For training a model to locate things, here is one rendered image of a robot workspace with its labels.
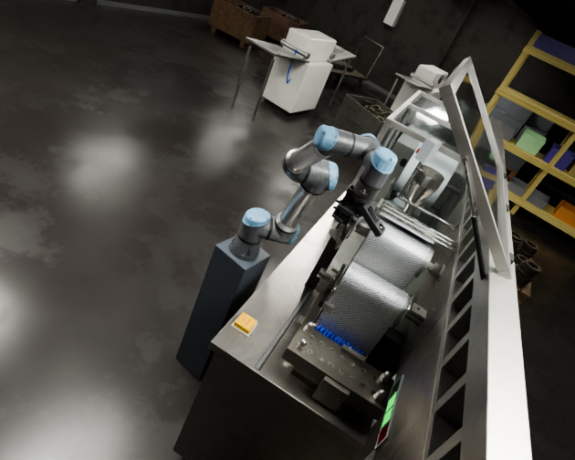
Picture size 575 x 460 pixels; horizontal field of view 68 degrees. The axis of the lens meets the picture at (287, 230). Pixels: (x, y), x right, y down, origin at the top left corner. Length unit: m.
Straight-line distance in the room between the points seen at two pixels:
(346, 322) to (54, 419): 1.50
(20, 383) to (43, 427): 0.27
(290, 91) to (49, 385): 5.16
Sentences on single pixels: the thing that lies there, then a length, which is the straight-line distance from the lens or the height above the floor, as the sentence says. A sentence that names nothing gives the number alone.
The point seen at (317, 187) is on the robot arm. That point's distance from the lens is 1.71.
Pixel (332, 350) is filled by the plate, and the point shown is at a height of 1.02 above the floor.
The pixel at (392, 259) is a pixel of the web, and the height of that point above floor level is 1.32.
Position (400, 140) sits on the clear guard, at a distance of 2.41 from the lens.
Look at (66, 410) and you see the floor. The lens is 2.50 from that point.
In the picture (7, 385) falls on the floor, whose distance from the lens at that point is 2.58.
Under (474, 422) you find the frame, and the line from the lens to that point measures 0.90.
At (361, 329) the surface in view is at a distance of 1.67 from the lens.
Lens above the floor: 2.17
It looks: 33 degrees down
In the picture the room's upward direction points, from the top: 25 degrees clockwise
